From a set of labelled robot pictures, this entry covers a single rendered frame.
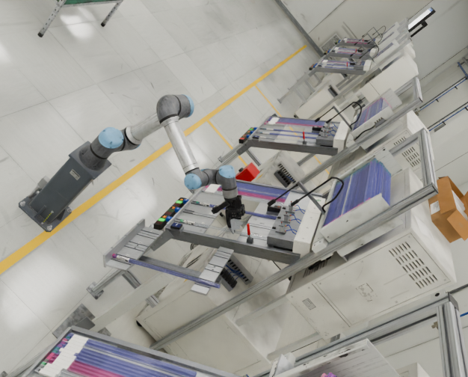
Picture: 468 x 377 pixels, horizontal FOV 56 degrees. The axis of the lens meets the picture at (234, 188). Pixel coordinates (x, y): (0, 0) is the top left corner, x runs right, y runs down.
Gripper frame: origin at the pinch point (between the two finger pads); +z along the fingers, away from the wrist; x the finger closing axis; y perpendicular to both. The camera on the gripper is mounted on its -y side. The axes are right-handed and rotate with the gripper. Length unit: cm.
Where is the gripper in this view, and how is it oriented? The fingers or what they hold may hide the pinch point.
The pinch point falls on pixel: (232, 230)
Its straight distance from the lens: 228.2
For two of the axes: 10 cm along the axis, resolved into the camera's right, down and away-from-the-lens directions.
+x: 3.2, -4.1, 8.5
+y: 9.4, 0.1, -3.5
